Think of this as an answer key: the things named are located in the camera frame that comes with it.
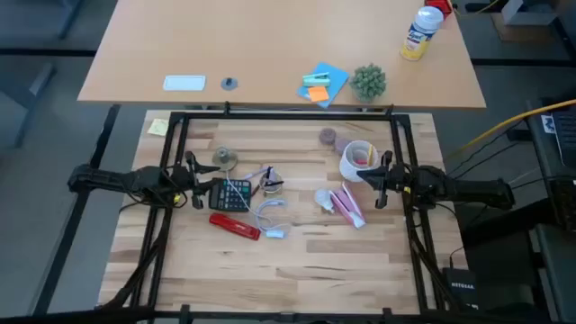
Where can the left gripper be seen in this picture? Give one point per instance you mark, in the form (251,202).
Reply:
(194,186)

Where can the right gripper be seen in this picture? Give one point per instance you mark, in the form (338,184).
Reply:
(393,180)

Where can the round lamp socket base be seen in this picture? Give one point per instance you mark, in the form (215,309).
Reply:
(225,158)

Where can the purple pen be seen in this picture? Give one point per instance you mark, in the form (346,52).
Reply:
(256,173)

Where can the white lightbulb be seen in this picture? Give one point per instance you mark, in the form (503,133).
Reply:
(324,200)

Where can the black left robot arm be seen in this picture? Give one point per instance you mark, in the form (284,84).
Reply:
(135,180)

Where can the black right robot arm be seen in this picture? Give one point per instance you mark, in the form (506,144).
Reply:
(459,186)

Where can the yellow pencil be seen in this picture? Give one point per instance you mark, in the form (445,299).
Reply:
(370,155)

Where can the pink item in cup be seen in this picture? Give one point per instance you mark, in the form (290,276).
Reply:
(360,157)

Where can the white ribbed cup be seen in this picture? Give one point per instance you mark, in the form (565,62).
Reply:
(348,168)

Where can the black calculator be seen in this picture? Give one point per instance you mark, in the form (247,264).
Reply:
(227,201)

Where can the mauve round coaster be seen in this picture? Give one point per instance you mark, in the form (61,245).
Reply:
(341,146)

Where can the brown pencil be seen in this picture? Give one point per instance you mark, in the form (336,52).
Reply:
(256,190)

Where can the red stapler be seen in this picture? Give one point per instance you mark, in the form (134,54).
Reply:
(234,226)

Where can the black pen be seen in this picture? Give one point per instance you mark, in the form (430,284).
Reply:
(273,183)
(269,173)

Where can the yellow sticky note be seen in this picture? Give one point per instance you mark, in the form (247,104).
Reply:
(158,127)

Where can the green succulent plant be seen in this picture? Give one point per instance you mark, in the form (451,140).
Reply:
(368,82)

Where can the grey desk grommet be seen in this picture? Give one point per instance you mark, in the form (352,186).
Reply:
(229,83)

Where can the white rectangular card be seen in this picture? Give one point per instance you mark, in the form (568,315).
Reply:
(184,83)

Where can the orange sticky notes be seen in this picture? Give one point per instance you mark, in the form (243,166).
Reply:
(318,93)

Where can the blue notebook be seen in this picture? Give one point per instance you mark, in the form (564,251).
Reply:
(337,76)

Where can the mint green stapler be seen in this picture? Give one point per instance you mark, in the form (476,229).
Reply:
(315,81)

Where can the tan wooden desk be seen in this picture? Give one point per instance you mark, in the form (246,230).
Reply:
(270,45)

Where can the black power adapter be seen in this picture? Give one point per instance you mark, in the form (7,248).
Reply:
(517,135)

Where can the yellow disinfectant wipes canister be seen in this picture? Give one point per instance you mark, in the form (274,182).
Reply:
(420,33)

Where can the red object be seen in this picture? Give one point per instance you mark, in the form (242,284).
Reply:
(438,5)

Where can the black keyboard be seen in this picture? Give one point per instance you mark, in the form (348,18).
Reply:
(564,202)

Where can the grey table leg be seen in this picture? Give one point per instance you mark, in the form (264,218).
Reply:
(69,15)
(31,94)

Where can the black laptop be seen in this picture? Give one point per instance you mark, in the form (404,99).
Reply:
(567,135)

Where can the brown cardboard sheet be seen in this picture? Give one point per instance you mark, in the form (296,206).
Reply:
(531,33)

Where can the grey box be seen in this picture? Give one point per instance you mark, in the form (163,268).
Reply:
(517,15)

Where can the black metal rig frame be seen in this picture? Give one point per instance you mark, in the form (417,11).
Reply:
(288,115)

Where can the black network switch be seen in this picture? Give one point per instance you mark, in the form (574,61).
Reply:
(461,288)

